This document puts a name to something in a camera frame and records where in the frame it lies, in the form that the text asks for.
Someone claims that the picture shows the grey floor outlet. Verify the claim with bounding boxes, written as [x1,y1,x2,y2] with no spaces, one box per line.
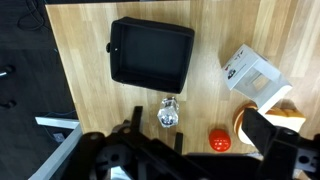
[53,132,66,144]

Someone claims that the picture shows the clear crystal glass bottle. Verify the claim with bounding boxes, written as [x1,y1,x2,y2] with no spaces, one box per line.
[156,96,180,129]

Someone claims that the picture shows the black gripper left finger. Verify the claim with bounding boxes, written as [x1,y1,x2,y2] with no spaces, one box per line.
[66,105,188,180]

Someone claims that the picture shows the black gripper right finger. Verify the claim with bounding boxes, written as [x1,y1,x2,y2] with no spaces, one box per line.
[241,108,320,180]

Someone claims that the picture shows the black rectangular tray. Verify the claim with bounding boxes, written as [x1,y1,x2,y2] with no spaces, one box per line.
[106,16,196,94]

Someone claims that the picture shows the red toy tomato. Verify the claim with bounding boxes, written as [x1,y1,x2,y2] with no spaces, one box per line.
[208,128,232,153]

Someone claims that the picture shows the black chair caster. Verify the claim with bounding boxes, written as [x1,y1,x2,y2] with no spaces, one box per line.
[0,64,16,78]

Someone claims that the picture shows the white printed carton box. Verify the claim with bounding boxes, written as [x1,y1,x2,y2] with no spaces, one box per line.
[221,43,294,111]

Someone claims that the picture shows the blue floor cable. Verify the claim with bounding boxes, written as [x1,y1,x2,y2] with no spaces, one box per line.
[43,109,79,121]

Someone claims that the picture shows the toy bread slice sandwich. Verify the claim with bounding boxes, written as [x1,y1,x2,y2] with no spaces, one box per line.
[232,101,307,146]

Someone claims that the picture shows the black floor cable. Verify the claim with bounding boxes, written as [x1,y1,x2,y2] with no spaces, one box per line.
[16,0,46,33]

